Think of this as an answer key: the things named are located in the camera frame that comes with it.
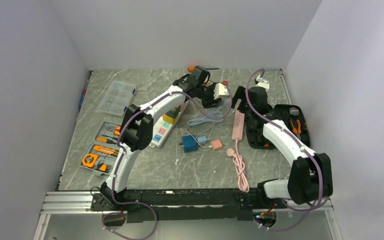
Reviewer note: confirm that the light blue charger plug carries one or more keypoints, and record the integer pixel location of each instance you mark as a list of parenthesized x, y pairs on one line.
[(201, 140)]

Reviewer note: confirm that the white power strip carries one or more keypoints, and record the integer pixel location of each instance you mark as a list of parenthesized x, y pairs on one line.
[(162, 129)]

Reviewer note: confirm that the long nose orange pliers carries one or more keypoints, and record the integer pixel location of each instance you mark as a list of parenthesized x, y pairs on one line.
[(296, 126)]

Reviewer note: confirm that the small pink plug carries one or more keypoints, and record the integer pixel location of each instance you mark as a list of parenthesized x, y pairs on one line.
[(216, 145)]

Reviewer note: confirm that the yellow cube adapter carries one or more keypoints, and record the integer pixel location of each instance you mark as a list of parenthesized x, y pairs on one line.
[(171, 117)]

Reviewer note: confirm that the grey open tool case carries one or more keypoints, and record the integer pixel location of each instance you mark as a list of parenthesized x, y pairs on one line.
[(101, 155)]

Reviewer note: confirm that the clear plastic screw organizer box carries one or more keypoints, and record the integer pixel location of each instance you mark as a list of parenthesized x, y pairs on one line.
[(117, 98)]

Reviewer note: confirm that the pink power strip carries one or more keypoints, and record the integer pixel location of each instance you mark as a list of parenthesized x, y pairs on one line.
[(238, 126)]

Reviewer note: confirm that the orange black utility knife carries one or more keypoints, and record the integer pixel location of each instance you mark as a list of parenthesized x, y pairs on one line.
[(105, 150)]

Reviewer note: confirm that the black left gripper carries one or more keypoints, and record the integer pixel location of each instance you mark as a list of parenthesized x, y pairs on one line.
[(211, 102)]

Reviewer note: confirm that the orange tape measure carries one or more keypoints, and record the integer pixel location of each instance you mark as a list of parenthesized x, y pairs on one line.
[(89, 160)]

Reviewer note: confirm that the orange handled combination pliers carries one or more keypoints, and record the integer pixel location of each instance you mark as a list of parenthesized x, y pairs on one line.
[(116, 130)]

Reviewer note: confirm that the blue cube charger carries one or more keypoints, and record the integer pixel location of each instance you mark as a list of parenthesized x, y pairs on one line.
[(189, 143)]

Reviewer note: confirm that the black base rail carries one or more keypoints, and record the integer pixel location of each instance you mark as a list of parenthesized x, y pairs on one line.
[(141, 205)]

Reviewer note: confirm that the orange handled screwdriver in case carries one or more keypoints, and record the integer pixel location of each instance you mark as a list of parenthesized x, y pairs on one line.
[(105, 140)]

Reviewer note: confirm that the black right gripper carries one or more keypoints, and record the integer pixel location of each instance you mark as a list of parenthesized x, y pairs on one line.
[(240, 94)]

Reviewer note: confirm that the blue red pen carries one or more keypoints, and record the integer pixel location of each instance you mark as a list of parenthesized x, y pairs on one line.
[(82, 96)]

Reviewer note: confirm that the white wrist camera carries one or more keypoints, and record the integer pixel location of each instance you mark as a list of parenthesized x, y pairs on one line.
[(262, 82), (220, 90)]

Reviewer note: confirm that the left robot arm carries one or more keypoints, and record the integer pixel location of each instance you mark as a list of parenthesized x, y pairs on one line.
[(138, 124)]

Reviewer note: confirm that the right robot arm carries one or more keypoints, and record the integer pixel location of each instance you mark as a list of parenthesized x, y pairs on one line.
[(274, 127)]

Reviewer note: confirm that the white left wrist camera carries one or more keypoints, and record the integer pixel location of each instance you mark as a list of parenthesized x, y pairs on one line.
[(220, 90)]

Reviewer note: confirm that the pink round plug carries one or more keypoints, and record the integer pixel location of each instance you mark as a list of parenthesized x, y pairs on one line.
[(230, 152)]

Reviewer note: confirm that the orange screwdriver at back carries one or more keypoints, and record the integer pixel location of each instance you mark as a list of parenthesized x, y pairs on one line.
[(191, 68)]

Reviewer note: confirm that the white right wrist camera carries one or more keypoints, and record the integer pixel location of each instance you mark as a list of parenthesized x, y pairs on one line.
[(262, 82)]

